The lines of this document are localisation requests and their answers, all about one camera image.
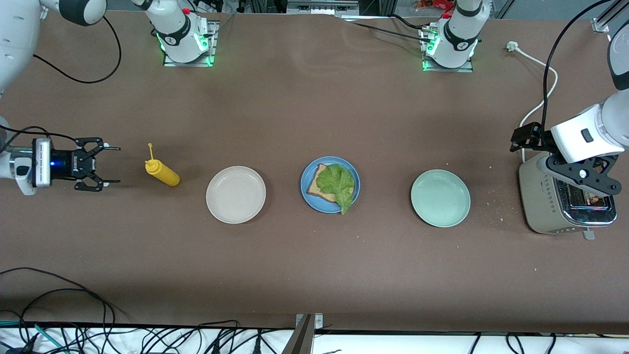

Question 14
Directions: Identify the black cable on table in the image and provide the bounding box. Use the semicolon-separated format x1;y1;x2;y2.
339;14;433;42

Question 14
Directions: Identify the yellow squeeze bottle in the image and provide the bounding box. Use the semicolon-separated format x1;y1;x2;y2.
144;143;181;187

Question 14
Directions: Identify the beige round plate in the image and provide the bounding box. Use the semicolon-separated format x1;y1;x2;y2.
206;166;267;225

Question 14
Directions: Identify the teal cable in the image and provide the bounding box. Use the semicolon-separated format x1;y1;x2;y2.
0;320;67;354

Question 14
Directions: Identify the aluminium corner profile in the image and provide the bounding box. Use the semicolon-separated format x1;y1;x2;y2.
592;0;629;32

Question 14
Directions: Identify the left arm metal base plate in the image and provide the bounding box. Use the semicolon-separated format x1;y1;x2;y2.
422;27;473;73

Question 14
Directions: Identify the beige chrome toaster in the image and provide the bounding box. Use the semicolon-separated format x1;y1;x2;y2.
518;152;618;241

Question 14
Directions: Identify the grey metal box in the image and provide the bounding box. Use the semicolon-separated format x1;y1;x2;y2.
286;0;359;15

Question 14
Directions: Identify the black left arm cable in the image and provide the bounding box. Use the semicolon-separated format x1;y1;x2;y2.
542;0;615;141

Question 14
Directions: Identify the brown bread slice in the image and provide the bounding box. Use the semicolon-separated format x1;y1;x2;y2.
587;162;606;205
307;163;344;203

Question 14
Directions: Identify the blue round plate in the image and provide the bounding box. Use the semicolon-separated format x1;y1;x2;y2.
300;156;361;214

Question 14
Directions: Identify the small metal bracket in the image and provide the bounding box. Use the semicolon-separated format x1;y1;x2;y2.
295;313;324;354

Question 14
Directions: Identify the black looped cable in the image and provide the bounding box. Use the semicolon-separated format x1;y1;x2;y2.
0;267;118;354

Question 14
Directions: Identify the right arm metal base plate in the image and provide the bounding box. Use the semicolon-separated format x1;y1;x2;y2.
162;20;219;67

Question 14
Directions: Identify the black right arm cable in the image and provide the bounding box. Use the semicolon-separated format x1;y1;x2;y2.
0;15;122;148

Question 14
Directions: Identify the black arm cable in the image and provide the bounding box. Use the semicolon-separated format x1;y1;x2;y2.
0;15;122;148
542;0;615;141

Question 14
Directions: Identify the green lettuce leaf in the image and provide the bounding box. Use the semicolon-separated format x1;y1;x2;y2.
316;164;355;215

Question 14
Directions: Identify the white toaster power cable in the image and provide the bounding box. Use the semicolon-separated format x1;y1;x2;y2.
506;42;558;163

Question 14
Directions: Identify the light green round plate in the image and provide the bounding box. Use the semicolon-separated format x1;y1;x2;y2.
411;170;471;228

